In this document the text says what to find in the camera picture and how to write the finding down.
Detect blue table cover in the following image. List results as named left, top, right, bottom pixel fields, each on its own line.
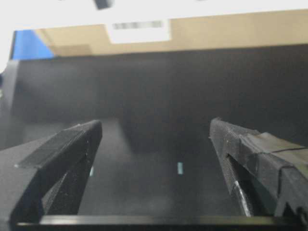
left=10, top=30, right=54, bottom=60

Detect right gripper black taped right finger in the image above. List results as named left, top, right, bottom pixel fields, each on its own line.
left=209, top=118, right=308, bottom=218

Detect brown cardboard box with label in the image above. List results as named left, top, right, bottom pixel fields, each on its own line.
left=36, top=9, right=308, bottom=57

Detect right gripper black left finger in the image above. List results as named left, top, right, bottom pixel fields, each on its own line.
left=0, top=120, right=102, bottom=223

